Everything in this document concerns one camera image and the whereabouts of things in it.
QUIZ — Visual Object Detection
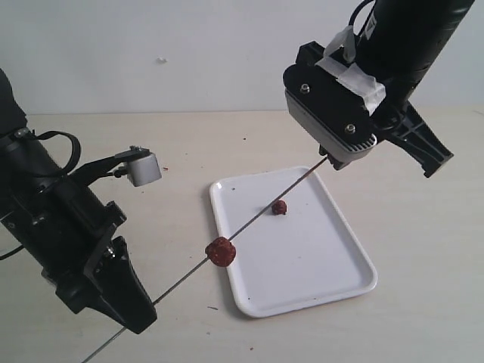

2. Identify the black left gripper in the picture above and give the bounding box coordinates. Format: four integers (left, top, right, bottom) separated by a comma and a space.
1, 154, 157, 334

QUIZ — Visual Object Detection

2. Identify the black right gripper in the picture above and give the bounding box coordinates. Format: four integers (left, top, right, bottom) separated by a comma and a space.
295, 41, 453, 178

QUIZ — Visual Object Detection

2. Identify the thin metal skewer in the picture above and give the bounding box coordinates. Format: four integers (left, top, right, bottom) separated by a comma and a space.
82, 157, 328, 363

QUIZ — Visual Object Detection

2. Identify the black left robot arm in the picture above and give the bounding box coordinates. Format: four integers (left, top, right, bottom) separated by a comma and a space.
1, 76, 162, 334

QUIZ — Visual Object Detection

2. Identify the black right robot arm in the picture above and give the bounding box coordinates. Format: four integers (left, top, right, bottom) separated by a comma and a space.
283, 1, 472, 177

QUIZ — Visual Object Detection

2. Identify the white tape strip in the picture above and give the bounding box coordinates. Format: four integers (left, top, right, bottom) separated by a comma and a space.
315, 25, 386, 116

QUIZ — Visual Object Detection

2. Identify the white plastic tray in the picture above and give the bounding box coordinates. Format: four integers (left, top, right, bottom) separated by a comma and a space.
209, 166, 377, 318

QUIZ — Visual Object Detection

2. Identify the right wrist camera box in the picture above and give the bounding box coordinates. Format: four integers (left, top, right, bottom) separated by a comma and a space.
283, 64, 377, 163

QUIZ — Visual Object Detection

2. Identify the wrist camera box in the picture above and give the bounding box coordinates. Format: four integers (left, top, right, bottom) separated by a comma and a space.
113, 145, 162, 187
283, 64, 377, 163

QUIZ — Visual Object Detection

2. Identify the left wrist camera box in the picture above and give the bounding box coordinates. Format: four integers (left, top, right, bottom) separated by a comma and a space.
113, 145, 162, 187

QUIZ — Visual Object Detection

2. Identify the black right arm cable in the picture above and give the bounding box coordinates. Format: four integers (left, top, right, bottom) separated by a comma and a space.
347, 0, 375, 29

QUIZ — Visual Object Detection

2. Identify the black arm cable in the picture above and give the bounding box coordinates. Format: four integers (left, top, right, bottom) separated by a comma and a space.
347, 0, 375, 29
0, 130, 82, 262

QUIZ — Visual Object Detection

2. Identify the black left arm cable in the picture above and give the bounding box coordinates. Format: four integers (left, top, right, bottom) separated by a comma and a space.
0, 130, 82, 262

